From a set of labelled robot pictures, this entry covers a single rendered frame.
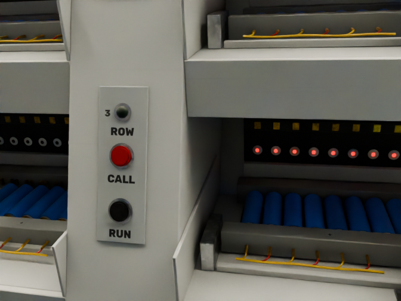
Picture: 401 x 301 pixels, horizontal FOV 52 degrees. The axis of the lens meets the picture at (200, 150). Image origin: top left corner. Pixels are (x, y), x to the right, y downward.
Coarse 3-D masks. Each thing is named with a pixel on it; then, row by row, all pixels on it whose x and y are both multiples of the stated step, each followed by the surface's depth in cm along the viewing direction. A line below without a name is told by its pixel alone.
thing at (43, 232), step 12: (0, 216) 41; (0, 228) 40; (12, 228) 39; (24, 228) 39; (36, 228) 39; (48, 228) 39; (60, 228) 39; (0, 240) 40; (12, 240) 40; (24, 240) 40; (36, 240) 39; (48, 240) 39; (12, 252) 38; (24, 252) 38
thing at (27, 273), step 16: (0, 160) 53; (16, 160) 53; (32, 160) 52; (48, 160) 52; (64, 160) 51; (64, 240) 33; (0, 256) 39; (16, 256) 39; (32, 256) 39; (48, 256) 39; (64, 256) 33; (0, 272) 37; (16, 272) 37; (32, 272) 37; (48, 272) 36; (64, 272) 33; (0, 288) 35; (16, 288) 35; (32, 288) 35; (48, 288) 35; (64, 288) 33
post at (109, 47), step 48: (96, 0) 32; (144, 0) 31; (96, 48) 32; (144, 48) 31; (96, 96) 32; (96, 144) 32; (192, 144) 35; (96, 192) 33; (192, 192) 35; (96, 240) 33; (96, 288) 33; (144, 288) 32
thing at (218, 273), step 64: (256, 128) 45; (320, 128) 44; (384, 128) 42; (256, 192) 44; (320, 192) 44; (384, 192) 42; (192, 256) 35; (256, 256) 37; (320, 256) 36; (384, 256) 35
